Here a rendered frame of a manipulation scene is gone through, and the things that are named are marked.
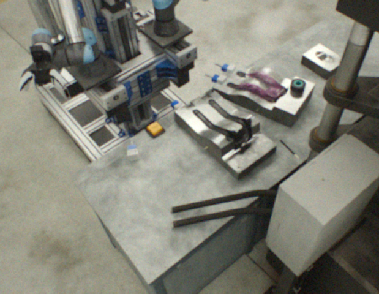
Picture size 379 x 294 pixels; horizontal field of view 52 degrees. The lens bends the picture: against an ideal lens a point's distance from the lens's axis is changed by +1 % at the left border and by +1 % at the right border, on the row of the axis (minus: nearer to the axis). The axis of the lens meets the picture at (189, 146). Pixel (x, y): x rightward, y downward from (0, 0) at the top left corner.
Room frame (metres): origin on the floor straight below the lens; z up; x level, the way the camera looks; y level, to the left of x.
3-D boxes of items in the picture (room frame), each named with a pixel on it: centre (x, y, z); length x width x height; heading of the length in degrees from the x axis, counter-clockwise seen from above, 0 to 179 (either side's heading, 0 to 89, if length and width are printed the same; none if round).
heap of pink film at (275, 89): (1.54, -0.43, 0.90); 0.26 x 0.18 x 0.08; 52
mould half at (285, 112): (1.54, -0.43, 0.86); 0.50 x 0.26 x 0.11; 52
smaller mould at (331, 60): (1.74, -0.84, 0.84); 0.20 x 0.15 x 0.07; 35
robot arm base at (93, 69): (1.62, 0.48, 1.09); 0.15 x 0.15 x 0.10
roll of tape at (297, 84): (1.47, -0.61, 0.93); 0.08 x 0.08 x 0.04
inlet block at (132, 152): (1.23, 0.30, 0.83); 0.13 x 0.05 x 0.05; 7
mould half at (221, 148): (1.27, -0.19, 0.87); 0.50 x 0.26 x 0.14; 35
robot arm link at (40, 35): (1.34, 0.57, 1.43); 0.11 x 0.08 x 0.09; 10
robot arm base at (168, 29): (1.91, 0.07, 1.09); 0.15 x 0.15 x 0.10
